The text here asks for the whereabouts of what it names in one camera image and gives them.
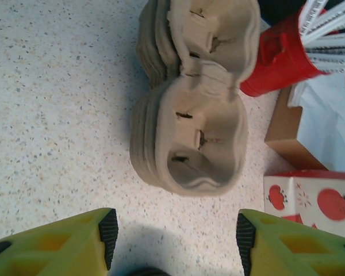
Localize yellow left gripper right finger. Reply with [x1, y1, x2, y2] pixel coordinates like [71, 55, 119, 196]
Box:
[235, 208, 345, 276]

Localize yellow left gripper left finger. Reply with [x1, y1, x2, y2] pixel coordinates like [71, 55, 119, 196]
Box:
[0, 207, 119, 276]

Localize apple print paper bag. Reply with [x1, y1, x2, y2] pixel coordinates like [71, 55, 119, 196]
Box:
[263, 169, 345, 241]

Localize white paper napkin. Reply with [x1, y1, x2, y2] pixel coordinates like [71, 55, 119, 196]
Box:
[287, 73, 345, 170]

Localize brown pulp cup carrier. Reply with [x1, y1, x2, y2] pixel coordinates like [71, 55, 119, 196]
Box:
[135, 17, 239, 197]
[140, 0, 262, 198]
[139, 5, 244, 198]
[131, 28, 236, 194]

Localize white napkins in cardboard box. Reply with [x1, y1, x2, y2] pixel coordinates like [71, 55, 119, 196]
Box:
[264, 83, 345, 173]

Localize paper wrapped straw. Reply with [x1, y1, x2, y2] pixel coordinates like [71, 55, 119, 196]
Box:
[303, 0, 345, 44]
[316, 60, 345, 75]
[309, 47, 345, 64]
[306, 28, 345, 54]
[298, 0, 328, 37]

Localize red plastic straw holder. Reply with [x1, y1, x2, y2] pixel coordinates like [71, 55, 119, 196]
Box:
[239, 4, 333, 98]

